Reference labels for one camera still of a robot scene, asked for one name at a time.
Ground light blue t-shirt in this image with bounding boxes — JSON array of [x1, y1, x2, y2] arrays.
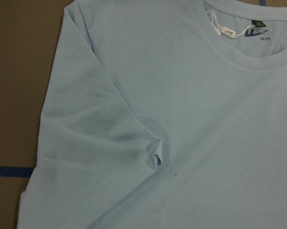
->
[[17, 0, 287, 229]]

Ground white garment hang tag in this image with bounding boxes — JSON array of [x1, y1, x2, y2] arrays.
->
[[206, 11, 236, 38]]

